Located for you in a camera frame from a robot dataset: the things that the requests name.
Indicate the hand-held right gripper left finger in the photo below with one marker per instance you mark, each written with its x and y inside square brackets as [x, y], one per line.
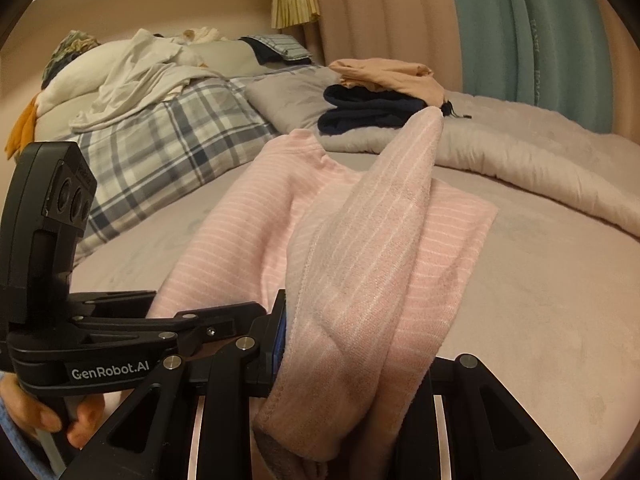
[265, 355]

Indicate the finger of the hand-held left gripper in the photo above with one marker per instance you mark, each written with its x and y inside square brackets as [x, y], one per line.
[225, 317]
[115, 300]

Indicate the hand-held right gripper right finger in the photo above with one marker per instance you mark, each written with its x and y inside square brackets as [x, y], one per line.
[460, 380]

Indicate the pink striped long-sleeve shirt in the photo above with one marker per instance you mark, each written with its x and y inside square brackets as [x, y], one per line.
[350, 260]

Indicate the person's left hand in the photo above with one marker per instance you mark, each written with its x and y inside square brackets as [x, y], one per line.
[30, 410]

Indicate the orange cloth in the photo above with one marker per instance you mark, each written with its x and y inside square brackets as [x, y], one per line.
[22, 127]

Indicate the plaid pillow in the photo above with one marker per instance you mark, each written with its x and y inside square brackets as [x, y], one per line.
[165, 145]

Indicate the green patterned cloth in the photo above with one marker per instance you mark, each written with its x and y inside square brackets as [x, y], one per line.
[70, 52]

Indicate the white crumpled cloth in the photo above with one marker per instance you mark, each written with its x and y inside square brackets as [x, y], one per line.
[135, 75]

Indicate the grey duvet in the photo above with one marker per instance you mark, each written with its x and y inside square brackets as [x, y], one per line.
[525, 160]

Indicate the folded navy garment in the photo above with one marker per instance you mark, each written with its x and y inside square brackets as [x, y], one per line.
[360, 110]

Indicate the beige pillow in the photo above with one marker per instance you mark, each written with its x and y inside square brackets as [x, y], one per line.
[225, 57]

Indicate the cream fluffy plush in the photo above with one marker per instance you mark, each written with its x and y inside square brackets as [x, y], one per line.
[205, 35]

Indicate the blue striped folded cloth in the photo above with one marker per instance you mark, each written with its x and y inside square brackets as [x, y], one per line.
[280, 45]

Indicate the folded peach garment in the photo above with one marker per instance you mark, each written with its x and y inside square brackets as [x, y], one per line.
[385, 77]

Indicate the pink curtain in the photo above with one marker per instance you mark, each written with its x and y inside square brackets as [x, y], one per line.
[380, 15]
[625, 85]

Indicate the teal curtain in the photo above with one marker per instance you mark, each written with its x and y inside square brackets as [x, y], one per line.
[500, 35]

